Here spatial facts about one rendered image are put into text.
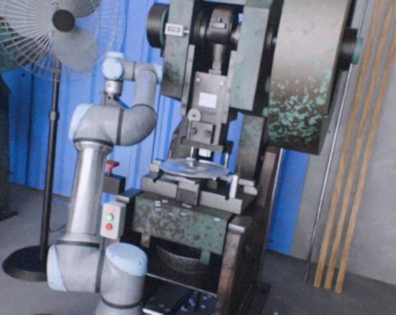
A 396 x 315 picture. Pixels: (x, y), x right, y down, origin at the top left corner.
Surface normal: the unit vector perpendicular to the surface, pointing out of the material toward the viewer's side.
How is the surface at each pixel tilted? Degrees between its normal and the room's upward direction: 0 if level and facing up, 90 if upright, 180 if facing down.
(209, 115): 90
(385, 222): 90
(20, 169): 90
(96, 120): 63
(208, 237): 90
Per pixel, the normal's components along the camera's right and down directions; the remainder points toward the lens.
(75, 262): 0.22, -0.25
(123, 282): 0.10, 0.23
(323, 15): -0.29, -0.02
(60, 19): 0.34, 0.36
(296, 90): -0.35, 0.52
